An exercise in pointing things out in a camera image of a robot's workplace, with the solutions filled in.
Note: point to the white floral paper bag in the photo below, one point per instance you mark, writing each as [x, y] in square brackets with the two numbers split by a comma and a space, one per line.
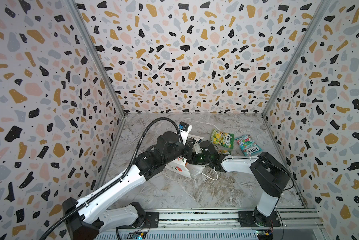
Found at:
[183, 166]

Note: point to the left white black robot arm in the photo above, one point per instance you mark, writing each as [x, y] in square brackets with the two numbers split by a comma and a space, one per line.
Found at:
[89, 216]

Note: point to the left small circuit board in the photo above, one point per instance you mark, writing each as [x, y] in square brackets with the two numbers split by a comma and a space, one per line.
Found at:
[136, 236]

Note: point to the green lemon candy packet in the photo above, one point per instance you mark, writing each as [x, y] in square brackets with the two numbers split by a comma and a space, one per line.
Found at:
[222, 138]

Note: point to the left corner aluminium post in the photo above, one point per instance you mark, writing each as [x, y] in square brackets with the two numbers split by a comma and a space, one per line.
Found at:
[89, 16]

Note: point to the teal mint blossom candy packet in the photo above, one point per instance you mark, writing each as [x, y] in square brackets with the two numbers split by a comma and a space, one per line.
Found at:
[248, 146]

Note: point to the corner aluminium post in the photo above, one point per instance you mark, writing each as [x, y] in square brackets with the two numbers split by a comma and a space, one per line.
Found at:
[89, 16]
[318, 14]

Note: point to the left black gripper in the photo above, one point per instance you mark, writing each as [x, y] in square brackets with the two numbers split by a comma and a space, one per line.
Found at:
[188, 147]

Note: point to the right corner aluminium post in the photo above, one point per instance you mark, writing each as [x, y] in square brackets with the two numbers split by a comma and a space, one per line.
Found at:
[318, 14]

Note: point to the small circuit board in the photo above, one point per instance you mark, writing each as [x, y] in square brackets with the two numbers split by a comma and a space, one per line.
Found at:
[264, 235]
[136, 236]

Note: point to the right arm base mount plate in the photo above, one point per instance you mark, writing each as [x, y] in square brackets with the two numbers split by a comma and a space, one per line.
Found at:
[251, 219]

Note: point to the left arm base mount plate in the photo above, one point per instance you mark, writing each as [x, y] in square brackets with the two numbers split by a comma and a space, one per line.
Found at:
[150, 221]

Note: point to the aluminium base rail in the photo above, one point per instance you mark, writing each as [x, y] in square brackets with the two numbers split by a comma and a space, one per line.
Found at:
[222, 224]

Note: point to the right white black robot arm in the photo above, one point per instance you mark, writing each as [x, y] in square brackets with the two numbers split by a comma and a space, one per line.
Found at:
[270, 174]

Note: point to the right small circuit board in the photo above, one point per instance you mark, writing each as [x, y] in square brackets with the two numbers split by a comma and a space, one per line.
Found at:
[264, 235]

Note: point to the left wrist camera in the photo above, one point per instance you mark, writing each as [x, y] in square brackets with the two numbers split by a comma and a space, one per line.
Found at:
[184, 130]

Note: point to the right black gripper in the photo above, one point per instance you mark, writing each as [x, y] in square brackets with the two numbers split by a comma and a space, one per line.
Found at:
[196, 157]

